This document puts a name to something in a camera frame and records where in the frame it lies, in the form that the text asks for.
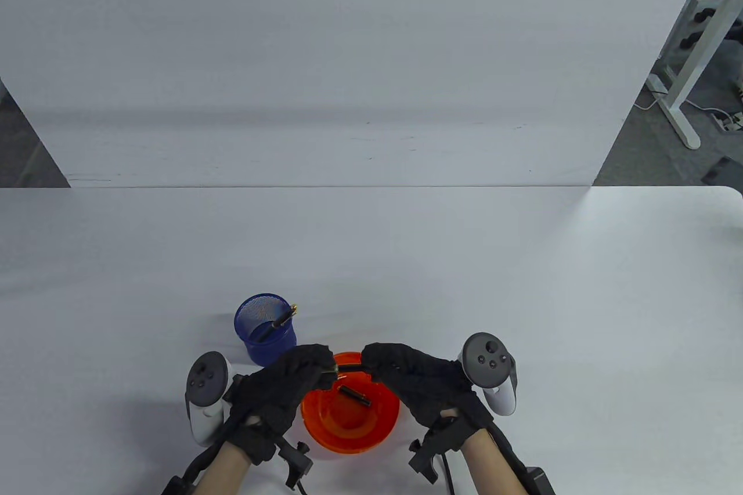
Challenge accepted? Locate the person's left hand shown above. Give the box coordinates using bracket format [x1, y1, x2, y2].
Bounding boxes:
[223, 344, 338, 465]

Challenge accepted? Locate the person's right hand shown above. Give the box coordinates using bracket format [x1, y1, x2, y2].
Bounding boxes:
[361, 342, 494, 449]

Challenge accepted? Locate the black pen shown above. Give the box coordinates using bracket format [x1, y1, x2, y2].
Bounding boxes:
[270, 303, 300, 332]

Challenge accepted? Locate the person's right forearm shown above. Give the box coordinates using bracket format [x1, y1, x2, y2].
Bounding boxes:
[461, 428, 523, 495]

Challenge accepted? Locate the person's left forearm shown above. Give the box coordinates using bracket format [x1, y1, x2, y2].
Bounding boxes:
[194, 442, 253, 495]

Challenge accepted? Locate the grey and white controller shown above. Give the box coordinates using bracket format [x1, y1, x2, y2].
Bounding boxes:
[185, 351, 233, 447]
[460, 333, 518, 417]

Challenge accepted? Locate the orange plastic bowl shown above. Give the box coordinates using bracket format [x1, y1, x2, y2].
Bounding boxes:
[301, 351, 401, 453]

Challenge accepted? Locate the blue mesh pen holder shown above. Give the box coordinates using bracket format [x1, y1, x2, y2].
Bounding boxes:
[235, 294, 298, 367]

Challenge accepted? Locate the white partition board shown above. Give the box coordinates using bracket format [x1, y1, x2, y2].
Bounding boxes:
[0, 0, 720, 188]

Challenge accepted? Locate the black office chair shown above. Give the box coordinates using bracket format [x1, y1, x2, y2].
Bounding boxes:
[680, 6, 720, 50]

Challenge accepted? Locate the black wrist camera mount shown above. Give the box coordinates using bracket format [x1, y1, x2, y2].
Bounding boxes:
[277, 440, 314, 490]
[408, 430, 450, 484]

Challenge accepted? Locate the black arm strap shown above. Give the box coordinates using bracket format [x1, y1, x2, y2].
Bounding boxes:
[161, 443, 227, 495]
[493, 425, 558, 495]

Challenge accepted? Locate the white desk frame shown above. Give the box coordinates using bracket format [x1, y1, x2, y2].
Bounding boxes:
[647, 0, 743, 149]

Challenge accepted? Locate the white floor cable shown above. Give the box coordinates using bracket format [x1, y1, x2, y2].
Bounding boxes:
[633, 95, 743, 118]

